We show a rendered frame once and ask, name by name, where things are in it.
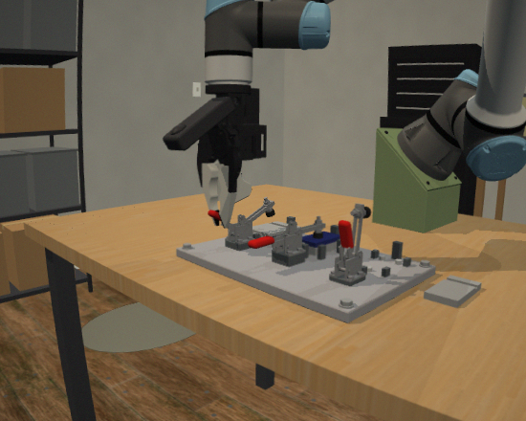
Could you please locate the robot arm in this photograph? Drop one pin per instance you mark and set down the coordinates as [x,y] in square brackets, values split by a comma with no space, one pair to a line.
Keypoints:
[490,133]

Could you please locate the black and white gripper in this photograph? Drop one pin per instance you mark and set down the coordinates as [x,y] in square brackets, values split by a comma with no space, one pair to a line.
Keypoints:
[230,145]

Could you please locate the red-handled toggle clamp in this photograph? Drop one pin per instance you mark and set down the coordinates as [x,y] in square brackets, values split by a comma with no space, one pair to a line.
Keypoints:
[353,265]

